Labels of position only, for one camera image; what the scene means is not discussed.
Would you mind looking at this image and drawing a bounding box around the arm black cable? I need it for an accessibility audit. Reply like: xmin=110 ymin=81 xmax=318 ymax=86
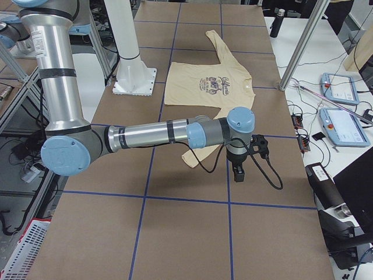
xmin=183 ymin=139 xmax=284 ymax=191

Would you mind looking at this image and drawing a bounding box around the long reacher grabber tool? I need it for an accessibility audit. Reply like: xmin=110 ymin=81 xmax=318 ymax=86
xmin=290 ymin=82 xmax=373 ymax=125

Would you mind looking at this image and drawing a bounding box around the lower blue teach pendant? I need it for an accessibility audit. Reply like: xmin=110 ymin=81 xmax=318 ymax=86
xmin=319 ymin=108 xmax=371 ymax=147

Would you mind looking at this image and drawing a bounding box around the upper blue teach pendant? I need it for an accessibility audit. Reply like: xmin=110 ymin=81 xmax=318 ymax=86
xmin=320 ymin=73 xmax=360 ymax=106

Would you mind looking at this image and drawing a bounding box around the beige long sleeve shirt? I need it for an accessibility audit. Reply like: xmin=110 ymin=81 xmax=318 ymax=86
xmin=163 ymin=29 xmax=256 ymax=169

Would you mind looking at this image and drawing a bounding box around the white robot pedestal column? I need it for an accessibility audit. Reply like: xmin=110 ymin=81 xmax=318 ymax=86
xmin=104 ymin=0 xmax=157 ymax=96

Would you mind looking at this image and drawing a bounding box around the black water bottle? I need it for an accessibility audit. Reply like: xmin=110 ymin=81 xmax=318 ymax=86
xmin=269 ymin=9 xmax=286 ymax=38

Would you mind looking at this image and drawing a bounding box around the white perforated plastic basket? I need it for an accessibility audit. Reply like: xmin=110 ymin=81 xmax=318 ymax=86
xmin=1 ymin=218 xmax=51 ymax=279

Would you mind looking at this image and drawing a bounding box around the aluminium frame post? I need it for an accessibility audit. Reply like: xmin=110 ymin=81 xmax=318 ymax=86
xmin=279 ymin=0 xmax=330 ymax=92

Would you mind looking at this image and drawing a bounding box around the blue teach pendant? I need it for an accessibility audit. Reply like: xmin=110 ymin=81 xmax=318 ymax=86
xmin=320 ymin=73 xmax=360 ymax=106
xmin=319 ymin=108 xmax=371 ymax=147

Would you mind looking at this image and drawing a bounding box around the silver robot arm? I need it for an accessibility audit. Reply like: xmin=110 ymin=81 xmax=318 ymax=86
xmin=17 ymin=1 xmax=255 ymax=182

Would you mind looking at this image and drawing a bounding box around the black box with label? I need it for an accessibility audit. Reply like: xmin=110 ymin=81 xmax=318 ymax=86
xmin=305 ymin=163 xmax=344 ymax=209

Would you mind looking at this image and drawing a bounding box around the wrist black camera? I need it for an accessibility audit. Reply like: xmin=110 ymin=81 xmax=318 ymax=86
xmin=250 ymin=134 xmax=269 ymax=159

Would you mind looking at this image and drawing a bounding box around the black monitor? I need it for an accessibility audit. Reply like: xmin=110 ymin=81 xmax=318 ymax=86
xmin=333 ymin=149 xmax=372 ymax=233

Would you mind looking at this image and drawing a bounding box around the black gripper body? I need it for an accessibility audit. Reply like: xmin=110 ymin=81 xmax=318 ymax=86
xmin=227 ymin=145 xmax=248 ymax=169

